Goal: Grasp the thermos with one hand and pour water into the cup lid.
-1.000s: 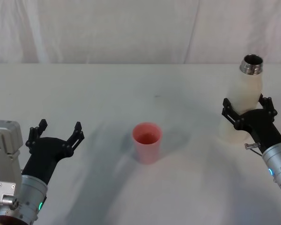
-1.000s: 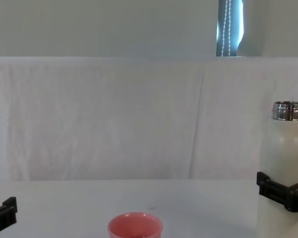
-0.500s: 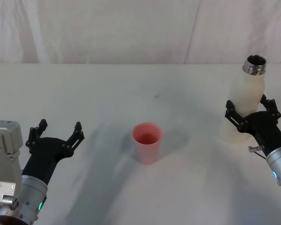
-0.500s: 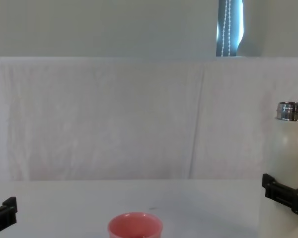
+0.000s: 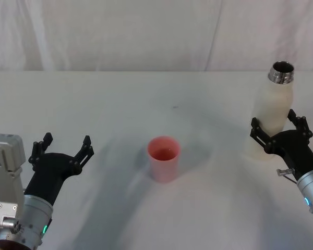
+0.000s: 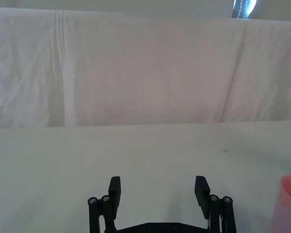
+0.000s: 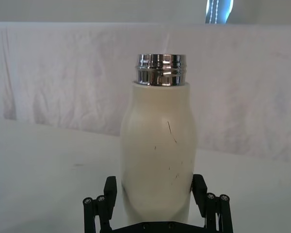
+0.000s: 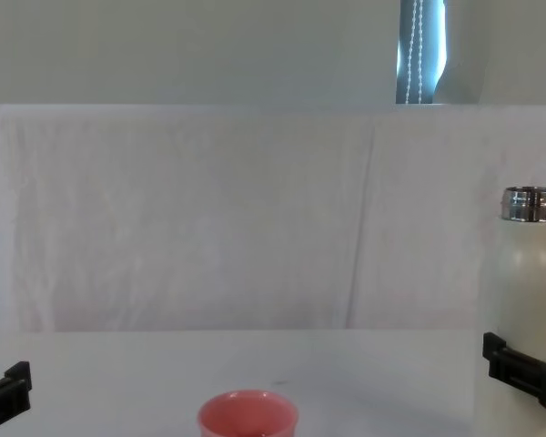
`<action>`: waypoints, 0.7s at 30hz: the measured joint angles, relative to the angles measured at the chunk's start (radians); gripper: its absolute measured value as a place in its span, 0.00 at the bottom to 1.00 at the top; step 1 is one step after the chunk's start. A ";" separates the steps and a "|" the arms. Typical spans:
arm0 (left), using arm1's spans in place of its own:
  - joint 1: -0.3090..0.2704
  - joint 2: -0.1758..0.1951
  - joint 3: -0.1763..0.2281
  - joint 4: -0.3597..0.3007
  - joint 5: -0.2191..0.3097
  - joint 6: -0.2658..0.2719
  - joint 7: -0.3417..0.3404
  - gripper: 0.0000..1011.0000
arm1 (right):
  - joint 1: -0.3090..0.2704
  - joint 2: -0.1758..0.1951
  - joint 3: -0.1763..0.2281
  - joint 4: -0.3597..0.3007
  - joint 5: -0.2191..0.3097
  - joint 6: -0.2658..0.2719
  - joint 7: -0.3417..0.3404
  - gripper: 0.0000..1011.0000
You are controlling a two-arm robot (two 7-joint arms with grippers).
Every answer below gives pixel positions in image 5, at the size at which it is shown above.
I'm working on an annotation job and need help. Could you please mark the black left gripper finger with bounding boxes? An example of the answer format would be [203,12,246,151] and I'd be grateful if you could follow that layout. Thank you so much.
[28,132,54,165]
[70,135,94,174]

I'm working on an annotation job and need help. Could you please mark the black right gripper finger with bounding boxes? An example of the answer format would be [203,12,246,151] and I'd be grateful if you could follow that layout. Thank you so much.
[286,108,313,140]
[249,117,274,154]

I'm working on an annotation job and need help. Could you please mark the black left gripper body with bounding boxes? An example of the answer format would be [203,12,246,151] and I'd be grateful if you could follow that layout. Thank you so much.
[24,153,81,206]

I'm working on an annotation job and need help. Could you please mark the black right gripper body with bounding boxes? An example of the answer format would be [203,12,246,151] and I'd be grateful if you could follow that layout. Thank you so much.
[266,129,313,181]

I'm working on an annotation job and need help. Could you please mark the cream vacuum bottle steel neck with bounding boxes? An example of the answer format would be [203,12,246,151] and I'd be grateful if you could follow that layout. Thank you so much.
[246,60,295,161]

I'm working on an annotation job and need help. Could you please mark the white tablecloth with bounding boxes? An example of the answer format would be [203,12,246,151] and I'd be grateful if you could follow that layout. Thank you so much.
[0,70,313,250]

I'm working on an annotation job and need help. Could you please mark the pink plastic cup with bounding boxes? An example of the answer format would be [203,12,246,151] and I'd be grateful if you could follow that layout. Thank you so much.
[147,135,182,184]

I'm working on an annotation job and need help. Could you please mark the white curtain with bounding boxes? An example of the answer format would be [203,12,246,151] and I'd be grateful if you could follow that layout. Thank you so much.
[0,0,313,72]

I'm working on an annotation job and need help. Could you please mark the thin cable with silver plug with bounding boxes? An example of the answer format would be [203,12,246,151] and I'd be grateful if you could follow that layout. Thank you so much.
[276,168,298,183]

